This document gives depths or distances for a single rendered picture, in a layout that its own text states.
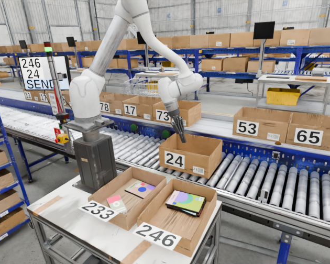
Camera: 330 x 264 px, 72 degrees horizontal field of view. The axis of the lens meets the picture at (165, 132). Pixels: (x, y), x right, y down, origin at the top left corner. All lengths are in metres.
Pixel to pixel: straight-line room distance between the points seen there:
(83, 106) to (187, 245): 0.89
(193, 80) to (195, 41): 5.46
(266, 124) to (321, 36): 4.56
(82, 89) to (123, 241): 0.82
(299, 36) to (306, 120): 4.28
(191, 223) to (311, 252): 1.34
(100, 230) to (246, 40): 5.81
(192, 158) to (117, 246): 0.73
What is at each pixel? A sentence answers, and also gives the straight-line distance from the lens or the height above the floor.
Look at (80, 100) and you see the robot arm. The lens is 1.35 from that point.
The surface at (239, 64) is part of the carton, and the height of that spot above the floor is 0.99.
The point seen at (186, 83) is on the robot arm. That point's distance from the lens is 1.44.
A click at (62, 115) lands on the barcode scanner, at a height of 1.08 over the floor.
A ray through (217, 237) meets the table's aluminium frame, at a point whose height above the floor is 0.51.
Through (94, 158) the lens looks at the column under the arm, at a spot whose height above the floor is 0.99.
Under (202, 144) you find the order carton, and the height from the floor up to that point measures 0.85.
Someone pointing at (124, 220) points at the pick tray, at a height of 0.82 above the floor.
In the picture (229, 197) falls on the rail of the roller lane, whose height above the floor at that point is 0.73.
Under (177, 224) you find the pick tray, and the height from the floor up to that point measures 0.76.
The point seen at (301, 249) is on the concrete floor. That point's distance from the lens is 2.36.
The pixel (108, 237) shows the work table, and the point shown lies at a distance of 1.25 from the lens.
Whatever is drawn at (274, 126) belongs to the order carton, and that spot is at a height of 1.01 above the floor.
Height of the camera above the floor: 1.63
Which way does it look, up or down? 22 degrees down
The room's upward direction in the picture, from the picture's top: 3 degrees counter-clockwise
